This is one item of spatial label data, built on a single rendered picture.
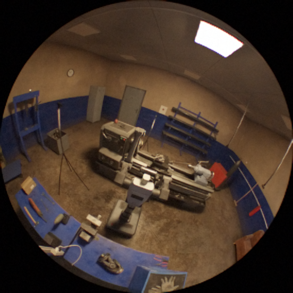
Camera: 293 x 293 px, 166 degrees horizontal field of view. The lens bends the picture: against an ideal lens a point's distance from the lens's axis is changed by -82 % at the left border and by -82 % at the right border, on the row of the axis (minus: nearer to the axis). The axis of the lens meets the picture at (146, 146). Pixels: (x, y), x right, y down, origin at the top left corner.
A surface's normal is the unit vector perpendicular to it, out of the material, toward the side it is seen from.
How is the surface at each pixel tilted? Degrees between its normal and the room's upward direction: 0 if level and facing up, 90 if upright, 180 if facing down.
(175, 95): 90
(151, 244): 0
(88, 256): 0
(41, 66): 90
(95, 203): 0
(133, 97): 90
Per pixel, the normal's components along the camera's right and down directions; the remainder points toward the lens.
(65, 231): 0.31, -0.81
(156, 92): -0.25, 0.43
